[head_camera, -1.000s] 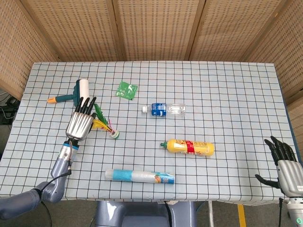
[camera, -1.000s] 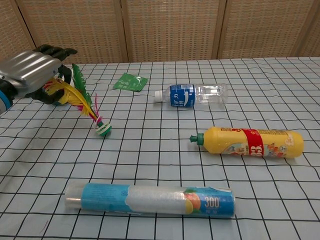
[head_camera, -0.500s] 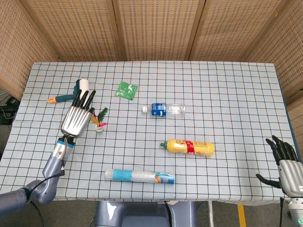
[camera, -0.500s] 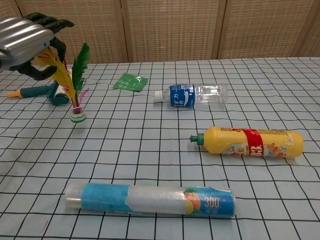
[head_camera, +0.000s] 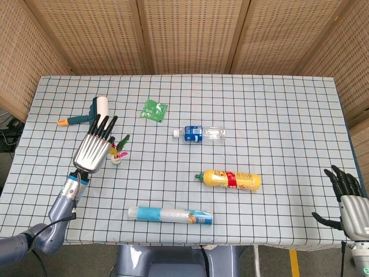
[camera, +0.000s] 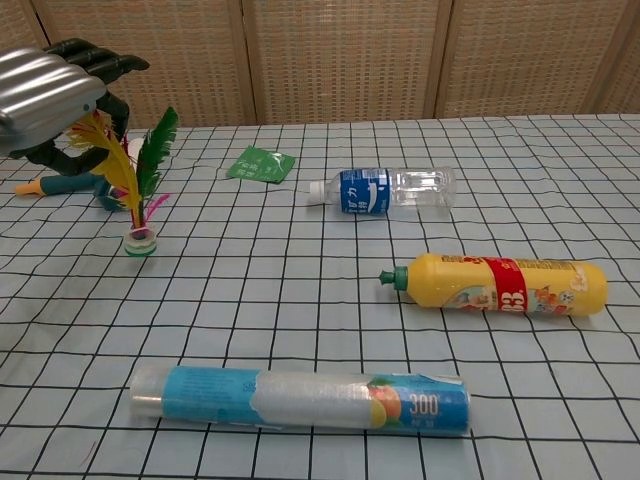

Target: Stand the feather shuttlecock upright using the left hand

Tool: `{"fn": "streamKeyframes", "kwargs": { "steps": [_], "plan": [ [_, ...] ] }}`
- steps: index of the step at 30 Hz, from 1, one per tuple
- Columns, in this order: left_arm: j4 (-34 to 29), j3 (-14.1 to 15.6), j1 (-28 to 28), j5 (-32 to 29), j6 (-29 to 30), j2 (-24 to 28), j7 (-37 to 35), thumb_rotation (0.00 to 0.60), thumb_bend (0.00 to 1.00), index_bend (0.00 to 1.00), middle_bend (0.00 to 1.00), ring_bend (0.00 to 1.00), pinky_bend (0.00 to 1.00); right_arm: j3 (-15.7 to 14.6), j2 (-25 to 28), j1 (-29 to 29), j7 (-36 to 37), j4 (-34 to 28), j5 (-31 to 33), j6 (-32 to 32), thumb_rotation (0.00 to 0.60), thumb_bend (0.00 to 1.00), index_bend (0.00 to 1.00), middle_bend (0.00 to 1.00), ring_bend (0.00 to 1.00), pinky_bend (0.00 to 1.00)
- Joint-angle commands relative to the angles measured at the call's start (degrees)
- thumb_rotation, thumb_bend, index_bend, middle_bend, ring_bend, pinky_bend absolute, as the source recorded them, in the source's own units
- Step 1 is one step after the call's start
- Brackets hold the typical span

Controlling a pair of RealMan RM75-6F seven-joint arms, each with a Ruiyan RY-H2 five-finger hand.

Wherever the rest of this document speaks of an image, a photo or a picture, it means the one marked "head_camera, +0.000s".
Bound teal lint roller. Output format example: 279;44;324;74
57;96;111;128

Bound white table leg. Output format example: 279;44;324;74
253;244;262;277

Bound clear water bottle blue label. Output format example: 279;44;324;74
172;125;227;144

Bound blue checked tablecloth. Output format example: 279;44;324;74
0;74;369;251

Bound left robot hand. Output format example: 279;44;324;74
72;114;119;174

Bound yellow green feather toy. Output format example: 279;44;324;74
108;134;131;166

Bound woven bamboo folding screen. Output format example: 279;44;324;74
0;0;369;177

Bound roll of plastic bags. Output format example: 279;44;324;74
127;205;214;226

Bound black cables on floor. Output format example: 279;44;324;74
0;111;25;156

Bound yellow squeeze sauce bottle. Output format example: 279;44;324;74
195;169;262;192

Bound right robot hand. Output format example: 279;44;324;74
311;164;369;242

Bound green foil sachet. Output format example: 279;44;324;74
140;98;169;123

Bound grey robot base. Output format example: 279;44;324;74
115;245;240;277

